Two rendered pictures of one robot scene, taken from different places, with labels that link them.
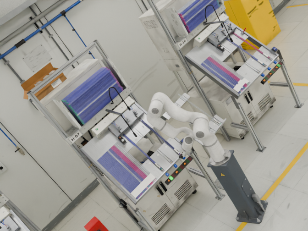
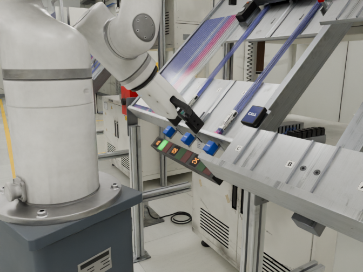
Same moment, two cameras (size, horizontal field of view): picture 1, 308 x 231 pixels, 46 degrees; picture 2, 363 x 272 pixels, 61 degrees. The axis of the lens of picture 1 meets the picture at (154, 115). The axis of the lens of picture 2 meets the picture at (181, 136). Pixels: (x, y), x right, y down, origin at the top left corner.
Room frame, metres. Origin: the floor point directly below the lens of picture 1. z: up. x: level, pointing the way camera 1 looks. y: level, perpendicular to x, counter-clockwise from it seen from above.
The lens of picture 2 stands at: (2.55, -0.75, 0.91)
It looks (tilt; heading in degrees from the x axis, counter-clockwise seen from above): 13 degrees down; 81
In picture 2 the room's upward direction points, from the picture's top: straight up
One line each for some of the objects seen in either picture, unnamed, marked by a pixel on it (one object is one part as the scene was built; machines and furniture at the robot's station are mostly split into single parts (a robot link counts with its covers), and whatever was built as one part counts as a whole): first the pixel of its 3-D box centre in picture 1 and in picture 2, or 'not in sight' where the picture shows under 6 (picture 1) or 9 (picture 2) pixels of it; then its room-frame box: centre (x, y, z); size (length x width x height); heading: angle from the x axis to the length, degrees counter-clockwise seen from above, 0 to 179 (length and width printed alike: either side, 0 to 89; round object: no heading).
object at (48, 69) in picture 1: (54, 75); not in sight; (3.40, 0.57, 1.82); 0.68 x 0.30 x 0.20; 112
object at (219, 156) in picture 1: (215, 150); (55, 139); (2.43, -0.27, 0.79); 0.19 x 0.19 x 0.18
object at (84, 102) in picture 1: (93, 95); not in sight; (3.16, 0.36, 1.52); 0.51 x 0.13 x 0.27; 112
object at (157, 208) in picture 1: (148, 184); (293, 197); (3.25, 0.46, 0.31); 0.70 x 0.65 x 0.62; 112
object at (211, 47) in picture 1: (231, 77); not in sight; (3.63, -0.97, 0.65); 1.01 x 0.73 x 1.29; 22
